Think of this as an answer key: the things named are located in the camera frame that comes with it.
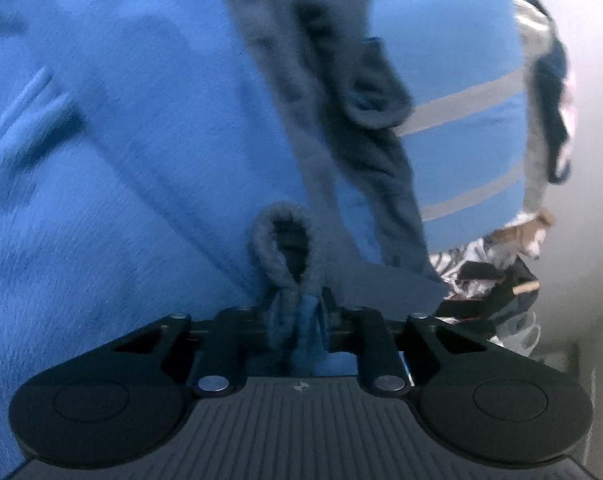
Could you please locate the blue and navy fleece jacket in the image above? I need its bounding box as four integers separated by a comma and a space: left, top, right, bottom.
0, 0, 452, 378

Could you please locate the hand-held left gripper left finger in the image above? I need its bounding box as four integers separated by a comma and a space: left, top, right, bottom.
114, 306, 272, 397

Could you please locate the grey plush blanket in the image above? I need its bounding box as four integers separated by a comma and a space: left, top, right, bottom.
509, 0, 562, 216

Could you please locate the white grey-striped cloth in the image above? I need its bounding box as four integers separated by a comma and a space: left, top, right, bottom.
426, 237, 505, 301

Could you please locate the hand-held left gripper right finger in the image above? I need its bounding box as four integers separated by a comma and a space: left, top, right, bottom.
325, 306, 488, 397

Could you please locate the brown plush lion toy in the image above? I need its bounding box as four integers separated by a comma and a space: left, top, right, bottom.
491, 209, 557, 263

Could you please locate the grey spotted cloth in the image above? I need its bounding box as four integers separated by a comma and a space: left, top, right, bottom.
494, 307, 542, 358

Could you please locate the navy and pink garment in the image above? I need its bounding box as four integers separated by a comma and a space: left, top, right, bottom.
529, 40, 579, 186

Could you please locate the small blue grey-striped pillow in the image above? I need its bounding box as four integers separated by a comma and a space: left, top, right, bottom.
369, 0, 529, 263

